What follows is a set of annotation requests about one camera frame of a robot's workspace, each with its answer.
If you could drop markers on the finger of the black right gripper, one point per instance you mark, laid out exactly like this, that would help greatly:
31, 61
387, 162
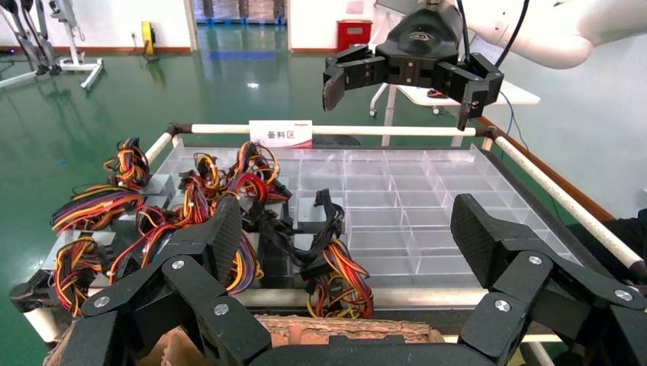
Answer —
480, 86
354, 70

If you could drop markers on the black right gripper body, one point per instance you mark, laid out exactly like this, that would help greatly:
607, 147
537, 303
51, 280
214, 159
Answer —
419, 55

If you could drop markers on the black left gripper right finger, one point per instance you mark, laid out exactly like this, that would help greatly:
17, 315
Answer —
475, 237

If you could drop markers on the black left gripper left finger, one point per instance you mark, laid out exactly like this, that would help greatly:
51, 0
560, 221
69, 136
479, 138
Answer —
222, 242

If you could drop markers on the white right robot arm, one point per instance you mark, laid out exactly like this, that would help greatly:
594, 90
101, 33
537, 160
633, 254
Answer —
556, 30

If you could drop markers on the red metal cabinet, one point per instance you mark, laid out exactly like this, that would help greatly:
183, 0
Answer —
354, 35

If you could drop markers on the white desk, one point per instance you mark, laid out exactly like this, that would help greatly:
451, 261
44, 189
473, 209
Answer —
515, 93

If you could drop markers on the clear plastic divided tray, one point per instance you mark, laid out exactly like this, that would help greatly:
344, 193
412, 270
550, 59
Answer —
404, 212

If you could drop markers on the white red printed sign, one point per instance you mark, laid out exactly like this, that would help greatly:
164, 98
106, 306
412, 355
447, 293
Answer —
280, 134

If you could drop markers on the goods on blue pallets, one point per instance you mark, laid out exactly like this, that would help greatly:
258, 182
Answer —
237, 12

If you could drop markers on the brown cardboard divider box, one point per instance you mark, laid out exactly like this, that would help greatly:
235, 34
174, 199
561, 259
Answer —
328, 328

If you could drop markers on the white stand with black feet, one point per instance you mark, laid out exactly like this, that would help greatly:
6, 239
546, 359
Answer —
30, 40

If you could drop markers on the yellow wall device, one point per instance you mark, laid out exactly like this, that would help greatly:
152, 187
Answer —
147, 38

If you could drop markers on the white metal stand frame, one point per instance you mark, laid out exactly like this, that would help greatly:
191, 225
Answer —
76, 55

